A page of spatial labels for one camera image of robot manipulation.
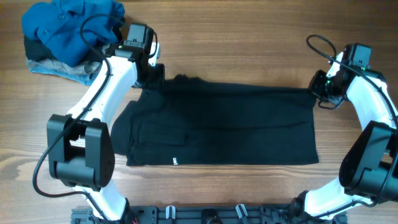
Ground black polo shirt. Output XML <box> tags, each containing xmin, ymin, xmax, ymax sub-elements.
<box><xmin>111</xmin><ymin>75</ymin><xmax>319</xmax><ymax>166</ymax></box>

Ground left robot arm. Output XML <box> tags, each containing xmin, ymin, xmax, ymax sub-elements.
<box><xmin>46</xmin><ymin>24</ymin><xmax>164</xmax><ymax>223</ymax></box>

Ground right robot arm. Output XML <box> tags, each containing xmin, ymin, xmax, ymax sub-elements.
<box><xmin>278</xmin><ymin>43</ymin><xmax>397</xmax><ymax>223</ymax></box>

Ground light blue denim garment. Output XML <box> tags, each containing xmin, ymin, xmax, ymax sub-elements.
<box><xmin>29</xmin><ymin>68</ymin><xmax>100</xmax><ymax>86</ymax></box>

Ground beige folded garment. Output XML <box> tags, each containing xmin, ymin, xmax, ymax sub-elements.
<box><xmin>26</xmin><ymin>59</ymin><xmax>103</xmax><ymax>76</ymax></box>

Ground blue button shirt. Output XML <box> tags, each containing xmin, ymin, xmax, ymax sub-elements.
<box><xmin>21</xmin><ymin>0</ymin><xmax>125</xmax><ymax>67</ymax></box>

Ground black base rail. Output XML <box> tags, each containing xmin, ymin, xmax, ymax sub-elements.
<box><xmin>70</xmin><ymin>204</ymin><xmax>348</xmax><ymax>224</ymax></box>

